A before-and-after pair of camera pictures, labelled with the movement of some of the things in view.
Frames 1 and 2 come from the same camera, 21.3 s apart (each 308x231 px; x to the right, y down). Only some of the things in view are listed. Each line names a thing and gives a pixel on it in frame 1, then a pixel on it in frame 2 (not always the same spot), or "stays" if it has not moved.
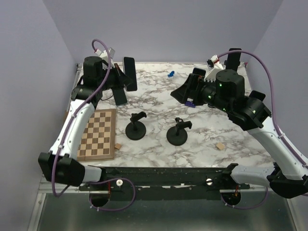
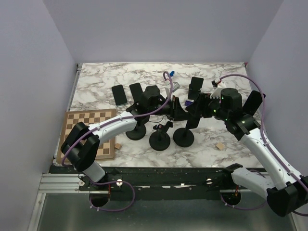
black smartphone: [129, 69] → [136, 91]
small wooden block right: [220, 146] stays
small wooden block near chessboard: [118, 146] stays
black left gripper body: [111, 81] → [172, 110]
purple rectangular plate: [190, 104] stays
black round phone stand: [177, 135] → [160, 140]
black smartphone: [120, 96] stays
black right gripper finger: [186, 91] → [198, 108]
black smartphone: [233, 59] → [192, 122]
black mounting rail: [167, 183] stays
